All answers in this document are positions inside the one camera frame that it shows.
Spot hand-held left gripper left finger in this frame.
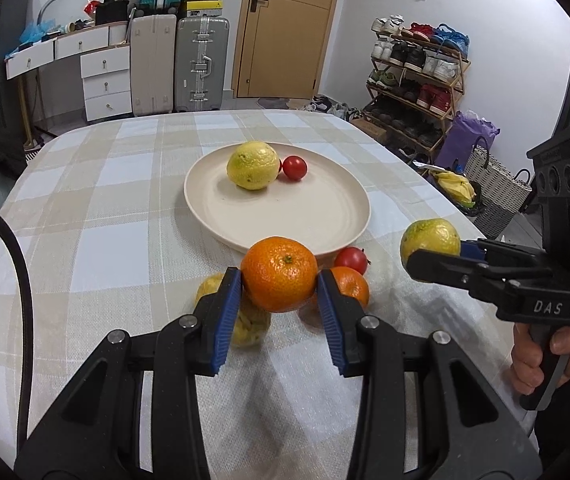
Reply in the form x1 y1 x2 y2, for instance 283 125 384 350
14 266 243 480

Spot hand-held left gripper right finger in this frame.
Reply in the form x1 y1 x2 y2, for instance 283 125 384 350
315 269 543 480

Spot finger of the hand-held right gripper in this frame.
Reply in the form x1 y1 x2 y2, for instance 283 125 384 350
460 239 550 278
406 249 520 306

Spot small yellow lemon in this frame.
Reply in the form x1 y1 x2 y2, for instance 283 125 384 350
400 218 462 273

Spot orange mandarin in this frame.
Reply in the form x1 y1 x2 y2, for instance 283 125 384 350
240 236 319 313
330 266 370 308

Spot cream round plate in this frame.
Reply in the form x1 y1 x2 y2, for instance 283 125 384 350
183 140 371 256

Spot red tomato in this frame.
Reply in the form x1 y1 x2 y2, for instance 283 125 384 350
281 156 309 182
334 246 369 276

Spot large yellow lemon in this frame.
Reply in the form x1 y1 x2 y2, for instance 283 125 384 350
226 141 282 191

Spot person's right hand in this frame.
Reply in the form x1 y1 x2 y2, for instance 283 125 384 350
510 322 570 396

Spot bumpy yellow fruit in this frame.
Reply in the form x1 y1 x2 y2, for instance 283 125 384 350
195 272 272 348

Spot woven basket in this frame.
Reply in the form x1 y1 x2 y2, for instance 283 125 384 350
465 142 533 238

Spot yellow bag in bin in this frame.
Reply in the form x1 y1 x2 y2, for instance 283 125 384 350
430 170 476 206

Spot purple bag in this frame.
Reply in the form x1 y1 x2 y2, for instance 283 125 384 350
435 110 500 171

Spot cardboard box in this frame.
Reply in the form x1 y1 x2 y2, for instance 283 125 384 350
350 117 388 141

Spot checked beige tablecloth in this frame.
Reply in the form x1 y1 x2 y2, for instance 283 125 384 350
0 109 540 480

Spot wooden shoe rack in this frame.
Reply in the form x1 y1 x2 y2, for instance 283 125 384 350
363 15 472 161

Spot shoes on floor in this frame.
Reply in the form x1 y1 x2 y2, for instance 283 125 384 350
302 94 366 121

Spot grey doormat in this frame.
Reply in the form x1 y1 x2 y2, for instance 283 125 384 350
257 96 311 110

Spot silver suitcase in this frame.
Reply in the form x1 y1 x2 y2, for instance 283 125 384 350
174 16 231 112

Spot white drawer cabinet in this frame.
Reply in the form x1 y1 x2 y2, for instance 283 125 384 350
80 46 132 122

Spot beige suitcase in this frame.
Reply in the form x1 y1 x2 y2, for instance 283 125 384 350
130 12 177 117

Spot wooden door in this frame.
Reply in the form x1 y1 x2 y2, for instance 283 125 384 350
231 0 346 98

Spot white desk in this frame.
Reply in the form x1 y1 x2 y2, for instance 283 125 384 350
5 22 131 81

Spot yellow black shoe box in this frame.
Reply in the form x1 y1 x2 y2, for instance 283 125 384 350
180 0 224 18

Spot blue plastic bag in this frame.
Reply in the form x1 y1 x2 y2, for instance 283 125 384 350
18 19 61 43

